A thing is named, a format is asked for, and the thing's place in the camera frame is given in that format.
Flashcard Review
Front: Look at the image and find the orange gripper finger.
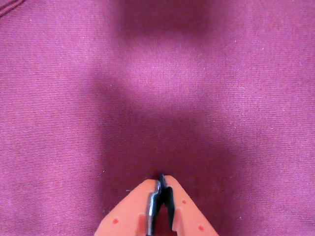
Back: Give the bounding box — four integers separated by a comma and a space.
158, 174, 220, 236
94, 178, 163, 236

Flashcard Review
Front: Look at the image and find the dark red cloth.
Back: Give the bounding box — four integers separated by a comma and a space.
0, 0, 315, 236

